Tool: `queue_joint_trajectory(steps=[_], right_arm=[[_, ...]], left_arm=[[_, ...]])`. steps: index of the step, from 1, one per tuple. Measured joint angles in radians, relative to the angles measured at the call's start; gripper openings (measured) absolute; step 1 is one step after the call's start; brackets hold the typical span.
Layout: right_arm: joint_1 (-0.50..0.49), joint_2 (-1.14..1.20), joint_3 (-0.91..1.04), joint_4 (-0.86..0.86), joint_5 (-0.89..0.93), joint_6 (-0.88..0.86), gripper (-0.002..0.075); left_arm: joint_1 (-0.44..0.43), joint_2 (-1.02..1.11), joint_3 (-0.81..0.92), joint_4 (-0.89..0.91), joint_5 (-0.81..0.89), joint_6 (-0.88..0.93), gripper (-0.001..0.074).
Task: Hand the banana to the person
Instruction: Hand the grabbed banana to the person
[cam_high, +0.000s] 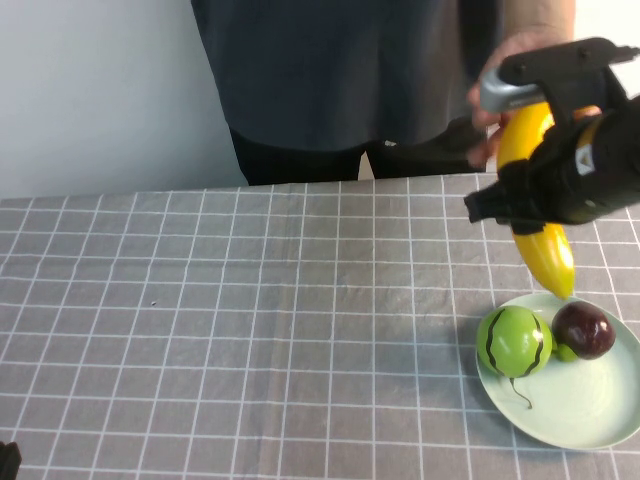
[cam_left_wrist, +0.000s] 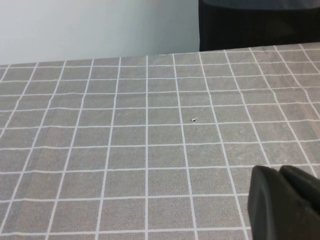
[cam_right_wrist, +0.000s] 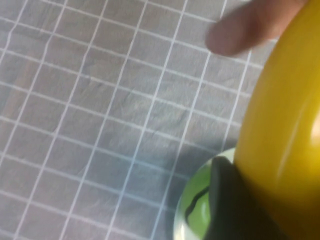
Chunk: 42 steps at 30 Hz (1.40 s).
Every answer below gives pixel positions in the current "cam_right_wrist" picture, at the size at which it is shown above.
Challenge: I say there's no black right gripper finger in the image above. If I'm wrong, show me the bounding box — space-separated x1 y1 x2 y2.
209 156 288 240

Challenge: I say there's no yellow toy banana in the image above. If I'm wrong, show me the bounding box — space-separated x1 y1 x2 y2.
234 0 320 240

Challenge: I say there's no person's left hand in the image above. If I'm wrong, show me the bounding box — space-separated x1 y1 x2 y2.
205 0 309 57

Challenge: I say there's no green striped watermelon toy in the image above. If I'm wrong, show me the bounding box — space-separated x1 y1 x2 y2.
179 162 216 227

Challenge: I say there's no pale green round plate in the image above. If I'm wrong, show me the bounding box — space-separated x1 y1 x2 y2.
173 147 238 240

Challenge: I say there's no grey white checked tablecloth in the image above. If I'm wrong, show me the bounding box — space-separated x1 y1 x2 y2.
0 0 280 240

